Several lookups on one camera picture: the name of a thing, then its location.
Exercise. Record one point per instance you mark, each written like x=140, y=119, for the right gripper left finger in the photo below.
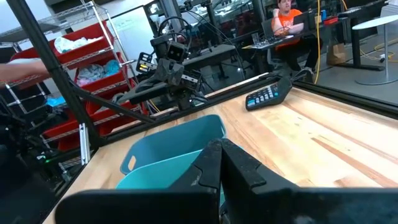
x=199, y=180

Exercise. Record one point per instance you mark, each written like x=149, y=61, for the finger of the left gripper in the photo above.
x=146, y=93
x=152, y=81

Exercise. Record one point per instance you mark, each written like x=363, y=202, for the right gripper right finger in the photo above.
x=242, y=180

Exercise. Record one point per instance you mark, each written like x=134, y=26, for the teal plastic bin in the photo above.
x=155, y=174

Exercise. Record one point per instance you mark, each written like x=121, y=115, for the dark blue plastic bin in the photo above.
x=174, y=137

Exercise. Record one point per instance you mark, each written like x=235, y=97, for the person's forearm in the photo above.
x=21, y=70

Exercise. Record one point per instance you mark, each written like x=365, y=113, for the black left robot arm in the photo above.
x=160, y=46

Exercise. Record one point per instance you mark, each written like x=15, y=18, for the red storage bin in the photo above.
x=105, y=82
x=87, y=51
x=109, y=127

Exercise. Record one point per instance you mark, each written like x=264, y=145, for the blue cloth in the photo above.
x=111, y=68
x=56, y=101

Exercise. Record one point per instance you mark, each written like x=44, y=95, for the grey desk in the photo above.
x=214, y=51

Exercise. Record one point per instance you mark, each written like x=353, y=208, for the white pink cloth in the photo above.
x=90, y=74

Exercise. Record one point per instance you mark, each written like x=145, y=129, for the black desk calculator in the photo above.
x=267, y=95

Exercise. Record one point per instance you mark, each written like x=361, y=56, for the white green cloth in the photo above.
x=68, y=44

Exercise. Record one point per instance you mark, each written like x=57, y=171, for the person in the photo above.
x=287, y=18

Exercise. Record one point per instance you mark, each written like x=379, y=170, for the brown paper bag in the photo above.
x=335, y=54

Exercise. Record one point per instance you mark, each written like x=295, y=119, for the small red box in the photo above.
x=330, y=20

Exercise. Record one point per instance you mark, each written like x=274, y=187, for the white round table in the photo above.
x=373, y=22

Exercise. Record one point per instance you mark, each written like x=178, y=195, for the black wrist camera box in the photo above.
x=178, y=51

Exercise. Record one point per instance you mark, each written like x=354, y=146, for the silver metal bracket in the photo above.
x=84, y=143

